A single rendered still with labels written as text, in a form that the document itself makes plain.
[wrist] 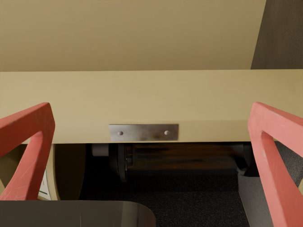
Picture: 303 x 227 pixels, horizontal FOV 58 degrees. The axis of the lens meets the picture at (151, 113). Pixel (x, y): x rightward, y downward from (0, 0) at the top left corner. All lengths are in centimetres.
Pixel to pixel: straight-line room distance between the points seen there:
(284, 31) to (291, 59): 6
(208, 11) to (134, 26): 18
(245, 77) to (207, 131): 11
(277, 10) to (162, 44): 26
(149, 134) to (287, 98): 16
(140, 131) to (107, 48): 45
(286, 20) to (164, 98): 34
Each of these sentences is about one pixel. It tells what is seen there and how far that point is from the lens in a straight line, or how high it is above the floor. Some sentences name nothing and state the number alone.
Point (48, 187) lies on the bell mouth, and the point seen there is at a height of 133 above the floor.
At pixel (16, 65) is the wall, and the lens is 80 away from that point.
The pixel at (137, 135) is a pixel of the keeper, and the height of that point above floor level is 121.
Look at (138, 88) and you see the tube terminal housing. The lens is 33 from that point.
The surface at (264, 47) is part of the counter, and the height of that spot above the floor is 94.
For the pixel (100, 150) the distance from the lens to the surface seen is 44.
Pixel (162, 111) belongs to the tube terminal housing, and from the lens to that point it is 29.
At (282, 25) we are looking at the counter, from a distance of 60.
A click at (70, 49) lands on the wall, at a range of 73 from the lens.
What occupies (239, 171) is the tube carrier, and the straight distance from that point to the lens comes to 44.
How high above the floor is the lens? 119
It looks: level
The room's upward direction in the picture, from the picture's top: 91 degrees counter-clockwise
